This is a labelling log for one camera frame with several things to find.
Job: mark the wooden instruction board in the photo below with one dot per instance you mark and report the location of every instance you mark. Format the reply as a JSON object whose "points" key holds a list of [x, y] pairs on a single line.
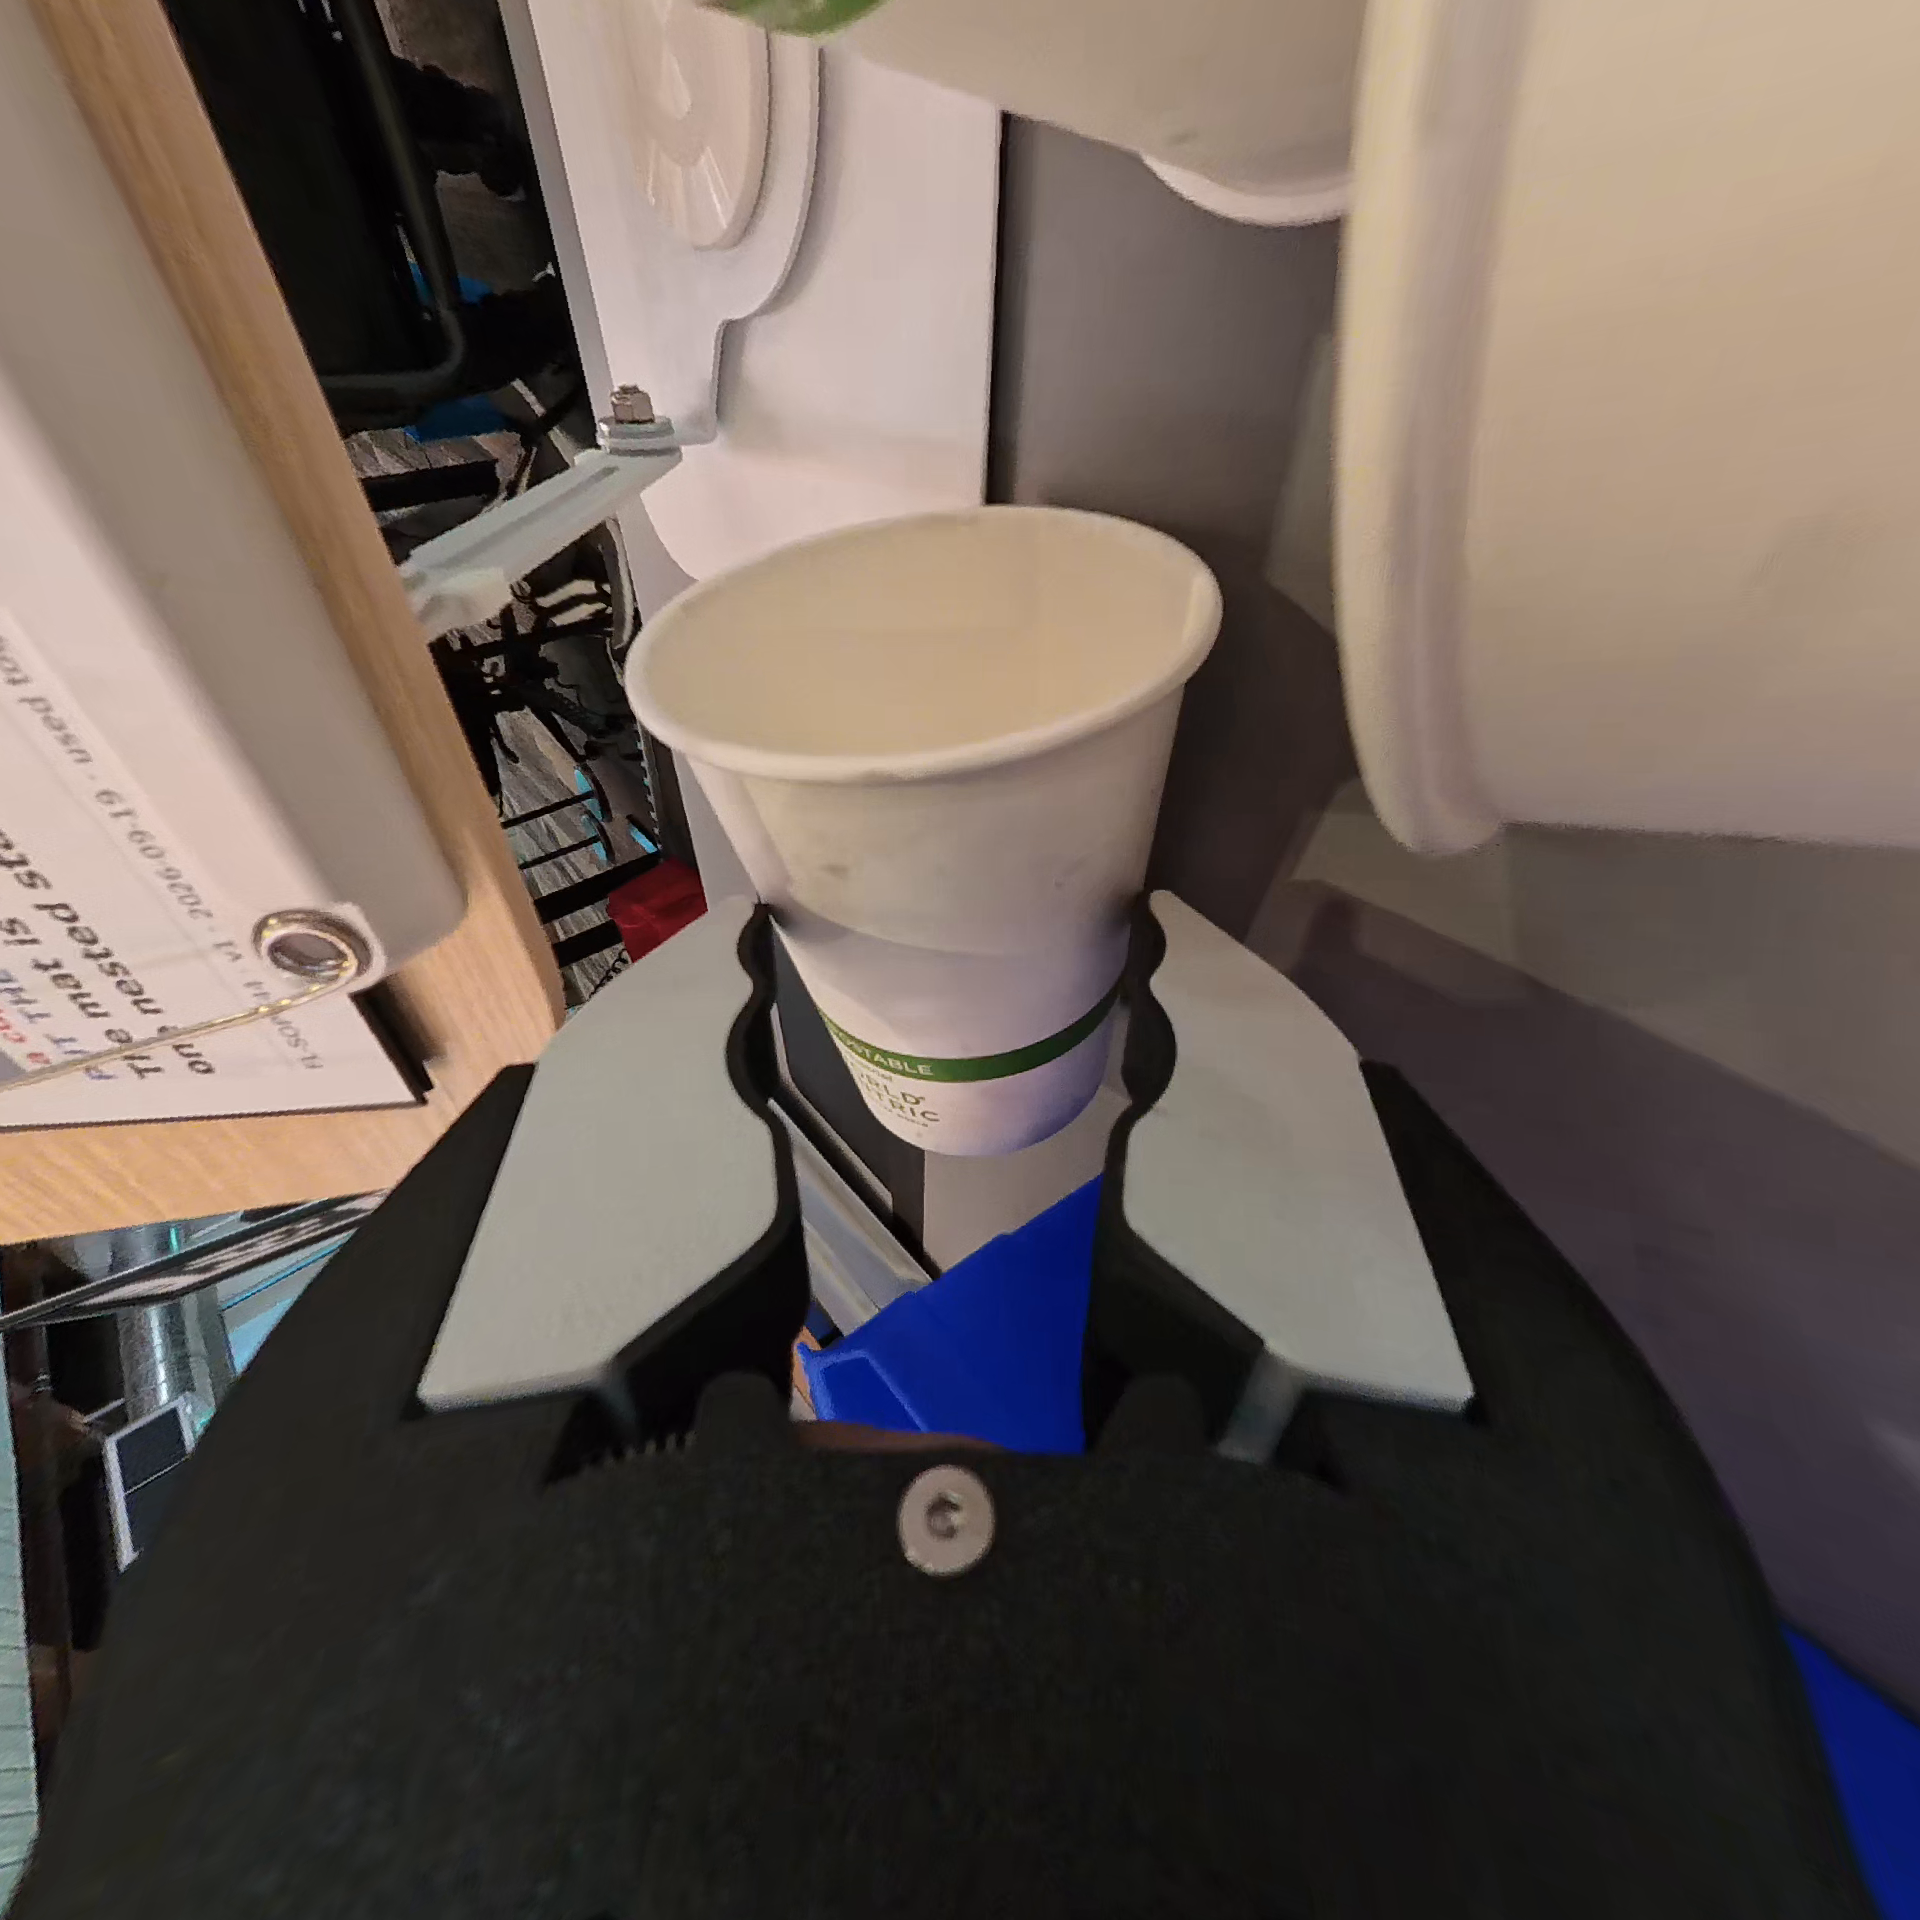
{"points": [[300, 1170]]}

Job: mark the white paper cup green band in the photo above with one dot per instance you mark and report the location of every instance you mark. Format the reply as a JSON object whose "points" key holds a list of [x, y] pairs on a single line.
{"points": [[1680, 450], [1142, 77], [961, 840]]}

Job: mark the grey metal tray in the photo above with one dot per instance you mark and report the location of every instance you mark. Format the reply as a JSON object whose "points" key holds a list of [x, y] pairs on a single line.
{"points": [[862, 1261]]}

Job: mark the ceiling air vent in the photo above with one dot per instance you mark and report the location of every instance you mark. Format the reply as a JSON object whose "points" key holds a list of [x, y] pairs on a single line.
{"points": [[150, 1470]]}

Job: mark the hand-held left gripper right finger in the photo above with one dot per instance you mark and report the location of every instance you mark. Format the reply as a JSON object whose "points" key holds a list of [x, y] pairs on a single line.
{"points": [[1289, 1201]]}

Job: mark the white board stand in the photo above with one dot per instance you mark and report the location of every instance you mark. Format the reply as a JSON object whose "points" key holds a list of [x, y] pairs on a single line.
{"points": [[839, 299]]}

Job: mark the silver air duct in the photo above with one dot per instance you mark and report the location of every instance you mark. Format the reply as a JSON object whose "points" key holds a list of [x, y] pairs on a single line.
{"points": [[158, 1336]]}

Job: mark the red bag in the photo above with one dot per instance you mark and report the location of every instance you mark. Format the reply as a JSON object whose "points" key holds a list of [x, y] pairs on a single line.
{"points": [[661, 907]]}

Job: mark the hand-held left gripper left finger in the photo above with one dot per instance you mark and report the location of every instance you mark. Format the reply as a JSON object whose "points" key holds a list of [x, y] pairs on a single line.
{"points": [[599, 1201]]}

